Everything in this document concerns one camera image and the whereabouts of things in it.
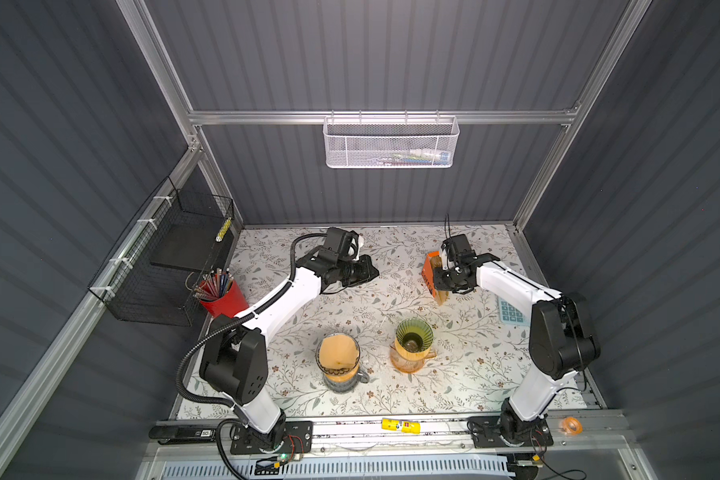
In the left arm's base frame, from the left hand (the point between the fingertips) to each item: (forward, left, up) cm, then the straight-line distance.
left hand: (379, 271), depth 84 cm
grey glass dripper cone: (-26, +12, -4) cm, 29 cm away
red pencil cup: (0, +47, -8) cm, 48 cm away
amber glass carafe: (-20, -6, -19) cm, 28 cm away
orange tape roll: (-38, -47, -18) cm, 63 cm away
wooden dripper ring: (-21, -7, -9) cm, 24 cm away
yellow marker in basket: (+11, +43, +8) cm, 45 cm away
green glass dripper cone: (-16, -9, -9) cm, 20 cm away
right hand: (+3, -21, -11) cm, 23 cm away
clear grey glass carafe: (-24, +6, -14) cm, 29 cm away
